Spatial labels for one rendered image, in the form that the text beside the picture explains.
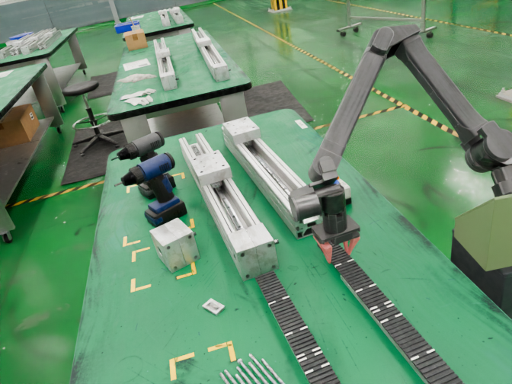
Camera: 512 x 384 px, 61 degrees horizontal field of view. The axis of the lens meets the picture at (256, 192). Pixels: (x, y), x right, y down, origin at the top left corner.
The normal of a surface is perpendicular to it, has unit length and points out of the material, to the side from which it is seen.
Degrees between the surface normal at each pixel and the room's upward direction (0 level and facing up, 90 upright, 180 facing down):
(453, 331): 0
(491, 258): 90
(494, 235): 90
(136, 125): 90
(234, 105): 90
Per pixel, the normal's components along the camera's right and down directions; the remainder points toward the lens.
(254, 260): 0.32, 0.43
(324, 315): -0.17, -0.85
